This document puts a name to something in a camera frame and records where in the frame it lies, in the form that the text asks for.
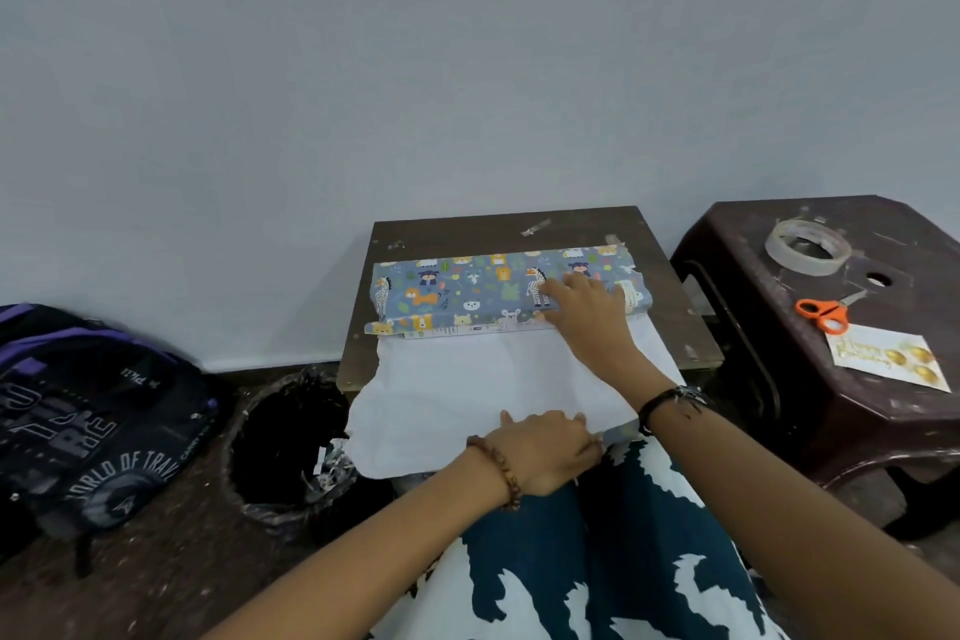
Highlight person's left hand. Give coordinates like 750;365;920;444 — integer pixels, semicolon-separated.
479;409;605;502

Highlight person's right hand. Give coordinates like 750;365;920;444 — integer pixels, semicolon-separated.
541;271;663;405

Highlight clear tape roll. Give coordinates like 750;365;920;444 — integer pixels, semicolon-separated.
764;217;854;279

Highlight happy birthday card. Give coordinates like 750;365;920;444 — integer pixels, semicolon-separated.
824;322;952;395

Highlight person's left forearm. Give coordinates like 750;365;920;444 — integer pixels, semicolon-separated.
198;448;519;640

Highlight person's right forearm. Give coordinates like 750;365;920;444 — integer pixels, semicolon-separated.
626;373;960;640

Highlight teal white patterned trousers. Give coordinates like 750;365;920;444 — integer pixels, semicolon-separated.
367;436;789;640

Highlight small dark wooden table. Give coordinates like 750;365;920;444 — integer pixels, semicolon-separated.
335;205;725;397

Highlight brown plastic stool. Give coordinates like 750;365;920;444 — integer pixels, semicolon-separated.
671;195;960;491

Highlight crumpled paper scraps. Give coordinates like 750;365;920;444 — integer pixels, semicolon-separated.
303;436;358;495

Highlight black lined trash bin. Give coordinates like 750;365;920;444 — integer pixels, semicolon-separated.
224;369;361;532

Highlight black purple backpack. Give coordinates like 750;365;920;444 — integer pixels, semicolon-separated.
0;303;223;577

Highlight brown beaded bracelet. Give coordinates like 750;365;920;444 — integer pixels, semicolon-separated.
466;434;524;513

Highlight black thread bracelet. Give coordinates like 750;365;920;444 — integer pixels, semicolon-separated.
637;384;712;438

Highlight orange handled scissors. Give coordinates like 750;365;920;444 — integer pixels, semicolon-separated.
794;289;869;337

